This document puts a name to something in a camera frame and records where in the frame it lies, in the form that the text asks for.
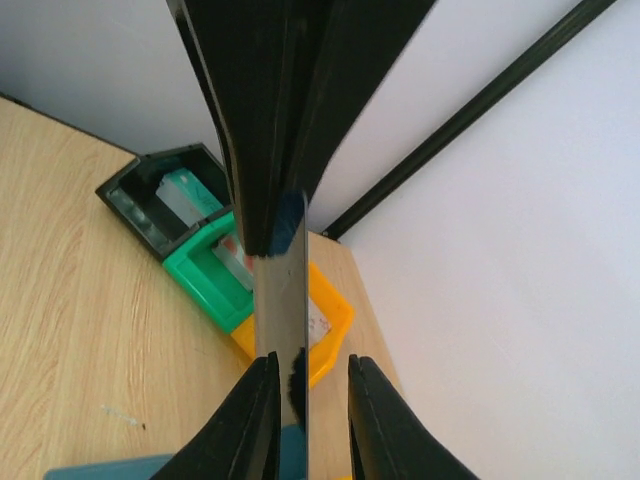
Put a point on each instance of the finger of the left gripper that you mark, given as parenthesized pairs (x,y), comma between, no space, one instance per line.
(242,55)
(346,52)

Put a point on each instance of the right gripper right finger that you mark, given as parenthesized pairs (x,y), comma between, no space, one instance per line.
(387,440)

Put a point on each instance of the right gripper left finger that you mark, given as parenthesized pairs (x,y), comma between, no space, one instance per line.
(241,440)

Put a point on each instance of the blue leather card holder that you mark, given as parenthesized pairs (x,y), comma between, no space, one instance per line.
(120,469)

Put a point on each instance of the blue credit card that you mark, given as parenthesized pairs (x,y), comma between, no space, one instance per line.
(281,325)

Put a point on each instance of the white card stack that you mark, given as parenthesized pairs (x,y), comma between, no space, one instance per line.
(318,324)

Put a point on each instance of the teal card stack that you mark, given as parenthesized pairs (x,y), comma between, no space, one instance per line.
(185,195)

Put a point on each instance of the red dotted card stack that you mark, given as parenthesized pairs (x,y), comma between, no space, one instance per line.
(230,253)

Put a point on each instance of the yellow bin left group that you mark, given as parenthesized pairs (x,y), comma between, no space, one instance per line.
(330,318)

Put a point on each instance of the green storage bin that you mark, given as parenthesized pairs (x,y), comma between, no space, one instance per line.
(194,266)

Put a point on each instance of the black storage bin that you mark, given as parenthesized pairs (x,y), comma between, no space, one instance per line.
(130,194)

